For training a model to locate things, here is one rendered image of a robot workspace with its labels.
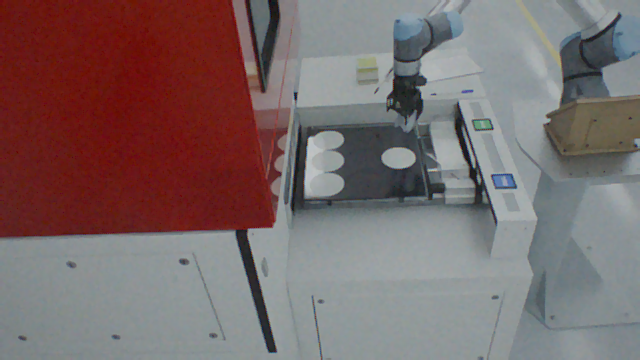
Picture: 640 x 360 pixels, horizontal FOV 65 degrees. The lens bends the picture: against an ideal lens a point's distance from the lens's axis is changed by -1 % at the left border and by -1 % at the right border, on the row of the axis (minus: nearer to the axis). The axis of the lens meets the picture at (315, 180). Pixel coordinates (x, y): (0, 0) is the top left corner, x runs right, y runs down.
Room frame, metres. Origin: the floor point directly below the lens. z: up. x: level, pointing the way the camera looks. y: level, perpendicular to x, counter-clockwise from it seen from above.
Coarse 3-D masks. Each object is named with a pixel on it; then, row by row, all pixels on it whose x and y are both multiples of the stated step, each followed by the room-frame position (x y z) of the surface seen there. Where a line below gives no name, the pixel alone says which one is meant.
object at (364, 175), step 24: (312, 144) 1.32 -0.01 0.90; (360, 144) 1.29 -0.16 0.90; (384, 144) 1.27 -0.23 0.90; (408, 144) 1.26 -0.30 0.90; (312, 168) 1.20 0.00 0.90; (360, 168) 1.17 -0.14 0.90; (384, 168) 1.16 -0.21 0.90; (408, 168) 1.14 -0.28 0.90; (312, 192) 1.09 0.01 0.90; (360, 192) 1.06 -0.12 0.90; (384, 192) 1.05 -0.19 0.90; (408, 192) 1.04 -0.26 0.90
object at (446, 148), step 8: (448, 128) 1.34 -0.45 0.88; (432, 136) 1.31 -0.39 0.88; (440, 136) 1.31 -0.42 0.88; (448, 136) 1.30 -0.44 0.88; (456, 136) 1.30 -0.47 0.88; (432, 144) 1.29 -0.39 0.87; (440, 144) 1.26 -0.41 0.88; (448, 144) 1.26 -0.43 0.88; (456, 144) 1.26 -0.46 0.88; (440, 152) 1.23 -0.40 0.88; (448, 152) 1.22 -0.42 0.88; (456, 152) 1.22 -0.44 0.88; (440, 160) 1.19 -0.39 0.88; (448, 160) 1.18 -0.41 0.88; (456, 160) 1.18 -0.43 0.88; (440, 176) 1.12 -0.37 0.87; (464, 176) 1.10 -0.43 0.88; (448, 200) 1.02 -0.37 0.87; (456, 200) 1.02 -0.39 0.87; (464, 200) 1.02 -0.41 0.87; (472, 200) 1.01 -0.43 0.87
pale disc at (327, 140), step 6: (324, 132) 1.38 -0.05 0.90; (330, 132) 1.37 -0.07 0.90; (336, 132) 1.37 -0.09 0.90; (318, 138) 1.35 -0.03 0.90; (324, 138) 1.34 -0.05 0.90; (330, 138) 1.34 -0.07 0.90; (336, 138) 1.33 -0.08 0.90; (342, 138) 1.33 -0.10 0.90; (318, 144) 1.31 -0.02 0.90; (324, 144) 1.31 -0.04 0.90; (330, 144) 1.31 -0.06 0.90; (336, 144) 1.30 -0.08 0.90
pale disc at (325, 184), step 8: (320, 176) 1.15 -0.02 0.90; (328, 176) 1.15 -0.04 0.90; (336, 176) 1.15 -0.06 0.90; (312, 184) 1.12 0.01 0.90; (320, 184) 1.12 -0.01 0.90; (328, 184) 1.11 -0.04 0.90; (336, 184) 1.11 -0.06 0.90; (320, 192) 1.08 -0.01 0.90; (328, 192) 1.08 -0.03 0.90; (336, 192) 1.08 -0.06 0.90
